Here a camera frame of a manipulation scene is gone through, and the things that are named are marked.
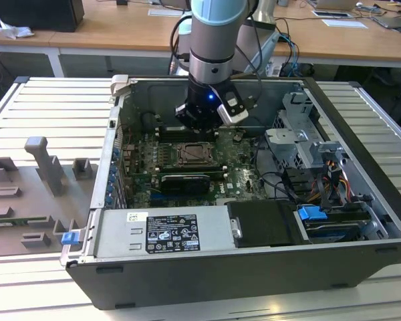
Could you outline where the green RAM stick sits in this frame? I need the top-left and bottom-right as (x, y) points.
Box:
(0, 217), (33, 225)

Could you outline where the metal socket cover frame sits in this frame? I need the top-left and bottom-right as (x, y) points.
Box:
(177, 142), (218, 166)

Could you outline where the hard disk in blue carrier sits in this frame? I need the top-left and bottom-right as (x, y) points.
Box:
(295, 203), (372, 244)

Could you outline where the pale blue teach pendant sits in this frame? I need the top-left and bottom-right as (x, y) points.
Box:
(243, 31), (282, 77)

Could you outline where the green motherboard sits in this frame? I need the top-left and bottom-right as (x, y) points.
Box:
(120, 126), (271, 207)

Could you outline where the black graphics card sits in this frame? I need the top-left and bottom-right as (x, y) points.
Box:
(160, 173), (211, 197)

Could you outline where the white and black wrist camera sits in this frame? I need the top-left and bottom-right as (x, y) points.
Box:
(215, 85), (250, 127)

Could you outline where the red and black wire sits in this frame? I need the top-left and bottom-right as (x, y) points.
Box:
(118, 124), (132, 143)

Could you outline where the black computer box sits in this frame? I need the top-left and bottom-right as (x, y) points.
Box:
(0, 0), (85, 33)

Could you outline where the closed grey laptop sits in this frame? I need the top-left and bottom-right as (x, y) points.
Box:
(370, 13), (401, 30)

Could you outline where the grey parts rack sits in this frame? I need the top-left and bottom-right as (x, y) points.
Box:
(0, 135), (101, 258)

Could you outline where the crumpled white paper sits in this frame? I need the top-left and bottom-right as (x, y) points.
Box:
(0, 18), (34, 40)

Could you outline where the multicolour power wire bundle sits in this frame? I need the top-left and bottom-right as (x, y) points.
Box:
(309, 159), (351, 211)

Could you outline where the long wooden desk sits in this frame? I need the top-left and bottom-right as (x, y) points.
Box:
(49, 0), (401, 70)

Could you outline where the silver-topped CPU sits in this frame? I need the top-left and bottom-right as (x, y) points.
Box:
(184, 146), (209, 162)

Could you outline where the small wooden desk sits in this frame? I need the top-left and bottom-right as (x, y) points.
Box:
(0, 28), (60, 78)

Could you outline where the silver desk cable hatch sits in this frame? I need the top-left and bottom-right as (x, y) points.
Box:
(147, 7), (180, 17)

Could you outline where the black cable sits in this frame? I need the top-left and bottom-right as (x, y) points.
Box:
(253, 137), (301, 205)

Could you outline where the silver disk bay cage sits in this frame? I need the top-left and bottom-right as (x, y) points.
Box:
(265, 92), (350, 170)

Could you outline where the grey plastic case latch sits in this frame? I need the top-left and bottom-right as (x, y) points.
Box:
(109, 75), (132, 98)

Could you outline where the black and silver PC case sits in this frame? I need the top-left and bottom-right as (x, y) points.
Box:
(60, 75), (401, 310)

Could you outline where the black plastic shroud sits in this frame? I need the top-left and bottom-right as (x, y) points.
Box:
(227, 199), (303, 249)

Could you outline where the silver power supply unit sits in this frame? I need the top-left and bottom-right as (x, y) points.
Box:
(93, 205), (238, 259)

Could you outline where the CPU socket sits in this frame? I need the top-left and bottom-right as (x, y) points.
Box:
(176, 142), (219, 167)

